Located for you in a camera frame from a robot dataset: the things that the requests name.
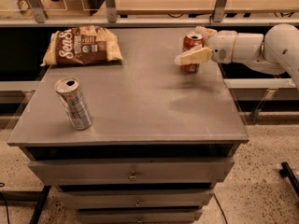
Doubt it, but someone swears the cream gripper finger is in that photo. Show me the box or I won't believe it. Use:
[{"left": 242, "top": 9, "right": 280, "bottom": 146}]
[
  {"left": 175, "top": 46, "right": 213, "bottom": 66},
  {"left": 195, "top": 26, "right": 217, "bottom": 41}
]

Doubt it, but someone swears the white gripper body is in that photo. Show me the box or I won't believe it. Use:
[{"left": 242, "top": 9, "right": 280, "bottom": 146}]
[{"left": 206, "top": 31, "right": 237, "bottom": 63}]

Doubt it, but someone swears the red coke can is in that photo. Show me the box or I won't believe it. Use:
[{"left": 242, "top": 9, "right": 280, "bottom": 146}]
[{"left": 181, "top": 32, "right": 205, "bottom": 73}]

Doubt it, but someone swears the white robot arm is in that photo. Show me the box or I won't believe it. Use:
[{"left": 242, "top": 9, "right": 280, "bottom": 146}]
[{"left": 175, "top": 24, "right": 299, "bottom": 90}]

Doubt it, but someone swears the silver energy drink can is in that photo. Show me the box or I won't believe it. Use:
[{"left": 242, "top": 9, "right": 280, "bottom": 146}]
[{"left": 54, "top": 77, "right": 92, "bottom": 130}]

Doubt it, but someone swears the grey drawer cabinet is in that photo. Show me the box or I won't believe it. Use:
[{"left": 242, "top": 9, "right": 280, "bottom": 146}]
[{"left": 8, "top": 28, "right": 248, "bottom": 213}]

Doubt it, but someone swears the brown chip bag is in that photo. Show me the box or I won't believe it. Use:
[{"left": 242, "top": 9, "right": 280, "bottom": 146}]
[{"left": 42, "top": 25, "right": 122, "bottom": 66}]

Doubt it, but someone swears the black floor stand leg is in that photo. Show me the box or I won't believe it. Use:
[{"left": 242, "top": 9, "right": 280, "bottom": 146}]
[{"left": 279, "top": 162, "right": 299, "bottom": 196}]

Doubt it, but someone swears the top drawer with knob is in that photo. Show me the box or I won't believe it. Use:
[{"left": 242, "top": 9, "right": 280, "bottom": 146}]
[{"left": 29, "top": 158, "right": 235, "bottom": 186}]

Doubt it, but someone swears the drawer with knob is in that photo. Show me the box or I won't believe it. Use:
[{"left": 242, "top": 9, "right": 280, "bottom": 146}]
[
  {"left": 29, "top": 158, "right": 235, "bottom": 186},
  {"left": 78, "top": 208, "right": 202, "bottom": 224},
  {"left": 59, "top": 189, "right": 212, "bottom": 209}
]

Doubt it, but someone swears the bottom drawer with knob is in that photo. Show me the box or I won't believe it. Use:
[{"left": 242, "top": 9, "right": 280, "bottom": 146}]
[{"left": 78, "top": 208, "right": 202, "bottom": 224}]

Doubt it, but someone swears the middle drawer with knob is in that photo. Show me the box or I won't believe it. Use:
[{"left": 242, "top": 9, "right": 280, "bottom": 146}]
[{"left": 59, "top": 189, "right": 212, "bottom": 209}]

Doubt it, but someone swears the black floor bar left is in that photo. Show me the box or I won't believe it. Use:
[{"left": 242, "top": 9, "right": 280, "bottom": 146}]
[{"left": 29, "top": 186, "right": 50, "bottom": 224}]

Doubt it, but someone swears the grey metal bracket right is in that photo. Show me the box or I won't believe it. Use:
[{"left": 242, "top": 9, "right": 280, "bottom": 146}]
[{"left": 212, "top": 0, "right": 227, "bottom": 22}]

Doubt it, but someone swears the grey metal bracket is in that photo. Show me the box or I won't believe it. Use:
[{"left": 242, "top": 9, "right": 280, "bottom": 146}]
[
  {"left": 212, "top": 0, "right": 227, "bottom": 22},
  {"left": 29, "top": 0, "right": 47, "bottom": 23},
  {"left": 106, "top": 0, "right": 118, "bottom": 23}
]

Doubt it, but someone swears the grey metal bracket middle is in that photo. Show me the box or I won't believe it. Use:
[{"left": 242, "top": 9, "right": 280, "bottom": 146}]
[{"left": 106, "top": 0, "right": 118, "bottom": 23}]

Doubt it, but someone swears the grey metal bracket left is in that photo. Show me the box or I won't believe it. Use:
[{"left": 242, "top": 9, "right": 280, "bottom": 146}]
[{"left": 29, "top": 0, "right": 47, "bottom": 23}]

